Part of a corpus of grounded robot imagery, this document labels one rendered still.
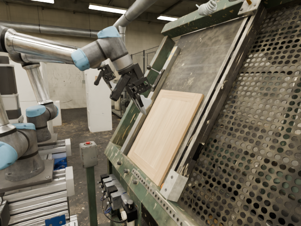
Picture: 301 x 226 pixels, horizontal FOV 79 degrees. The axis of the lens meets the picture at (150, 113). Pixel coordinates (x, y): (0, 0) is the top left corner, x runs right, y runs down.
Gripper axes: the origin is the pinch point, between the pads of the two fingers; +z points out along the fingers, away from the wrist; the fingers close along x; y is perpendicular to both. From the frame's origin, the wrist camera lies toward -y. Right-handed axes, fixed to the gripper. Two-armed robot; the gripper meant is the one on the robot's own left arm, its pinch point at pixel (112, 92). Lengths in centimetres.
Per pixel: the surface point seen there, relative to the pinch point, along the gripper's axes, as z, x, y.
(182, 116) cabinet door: 24, -51, 21
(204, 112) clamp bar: 18, -71, 23
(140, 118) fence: 26.4, -10.7, 7.3
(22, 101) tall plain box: -23, 206, -103
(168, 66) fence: 3.0, -8.0, 48.1
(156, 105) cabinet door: 21.5, -19.2, 20.4
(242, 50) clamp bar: 2, -71, 57
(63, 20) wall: -234, 795, 86
